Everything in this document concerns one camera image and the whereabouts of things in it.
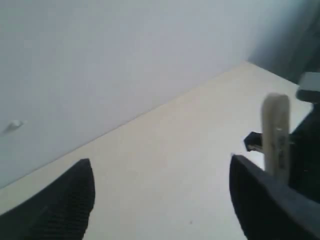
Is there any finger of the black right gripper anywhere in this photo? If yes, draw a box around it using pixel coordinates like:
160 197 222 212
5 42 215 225
243 131 263 152

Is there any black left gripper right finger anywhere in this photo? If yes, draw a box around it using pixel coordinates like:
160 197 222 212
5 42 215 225
229 154 320 240

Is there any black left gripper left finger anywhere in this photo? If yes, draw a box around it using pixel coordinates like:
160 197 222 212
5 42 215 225
0 158 96 240

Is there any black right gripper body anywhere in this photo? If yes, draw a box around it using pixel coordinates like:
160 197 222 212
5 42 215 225
289 104 320 198

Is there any white paint brush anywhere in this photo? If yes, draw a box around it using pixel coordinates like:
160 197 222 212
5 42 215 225
261 93 291 184

